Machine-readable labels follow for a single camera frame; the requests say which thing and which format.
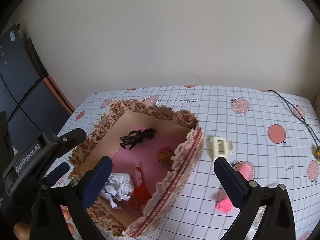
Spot orange dog toy pink vest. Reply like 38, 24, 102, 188
157, 146, 175, 166

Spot cream plastic hair claw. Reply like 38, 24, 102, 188
212, 136, 233, 161

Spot colourful plastic block toy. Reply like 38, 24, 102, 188
314, 146, 320, 161

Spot floral lace storage box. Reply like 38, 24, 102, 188
69, 100, 204, 239

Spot person's hand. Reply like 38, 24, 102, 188
12, 204, 75, 240

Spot red robot action figure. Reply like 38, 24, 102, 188
129, 166, 152, 213

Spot pomegranate grid tablecloth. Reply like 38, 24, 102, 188
60, 86, 319, 239

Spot black patterned hair clip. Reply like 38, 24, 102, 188
120, 128, 156, 150

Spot black cable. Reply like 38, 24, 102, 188
267, 89, 320, 147

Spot pink hair comb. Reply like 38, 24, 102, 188
216, 196, 234, 213

